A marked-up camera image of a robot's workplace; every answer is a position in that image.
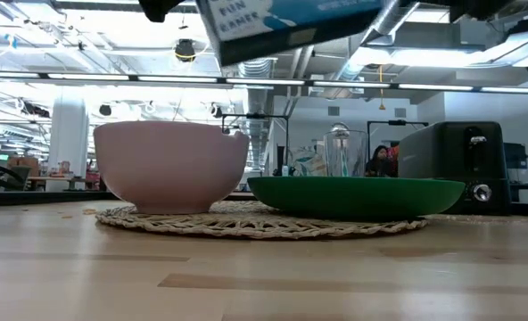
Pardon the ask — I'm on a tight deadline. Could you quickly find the person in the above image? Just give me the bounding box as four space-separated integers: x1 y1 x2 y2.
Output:
364 144 392 178

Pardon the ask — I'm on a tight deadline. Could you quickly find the white teal patterned bag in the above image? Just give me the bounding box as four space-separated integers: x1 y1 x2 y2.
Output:
290 146 327 177

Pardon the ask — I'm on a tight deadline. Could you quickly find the black tubular stand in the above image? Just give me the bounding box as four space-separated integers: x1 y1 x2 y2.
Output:
367 119 430 148

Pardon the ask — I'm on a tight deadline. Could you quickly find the blue frosted flakes cereal box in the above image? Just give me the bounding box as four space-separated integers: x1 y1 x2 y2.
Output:
195 0 401 68

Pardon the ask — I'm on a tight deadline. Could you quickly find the empty clear glass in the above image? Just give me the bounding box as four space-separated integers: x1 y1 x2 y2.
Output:
322 128 370 178

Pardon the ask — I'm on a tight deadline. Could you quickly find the green plate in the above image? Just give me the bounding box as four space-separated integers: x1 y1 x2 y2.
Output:
246 176 466 222

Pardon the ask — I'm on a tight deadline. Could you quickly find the black hanging ceiling lamp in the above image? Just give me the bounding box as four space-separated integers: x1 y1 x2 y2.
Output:
173 38 197 63

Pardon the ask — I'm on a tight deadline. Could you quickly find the pale bowl with notched rim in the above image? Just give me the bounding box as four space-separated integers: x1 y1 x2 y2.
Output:
93 119 251 216

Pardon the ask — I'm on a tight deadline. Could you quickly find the round woven placemat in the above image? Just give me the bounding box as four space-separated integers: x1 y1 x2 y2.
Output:
95 200 429 241

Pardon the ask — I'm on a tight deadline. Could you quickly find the black chair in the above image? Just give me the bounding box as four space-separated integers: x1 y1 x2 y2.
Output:
0 160 33 192

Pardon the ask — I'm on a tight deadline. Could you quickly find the black toaster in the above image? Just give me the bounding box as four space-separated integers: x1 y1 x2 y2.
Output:
397 120 513 216

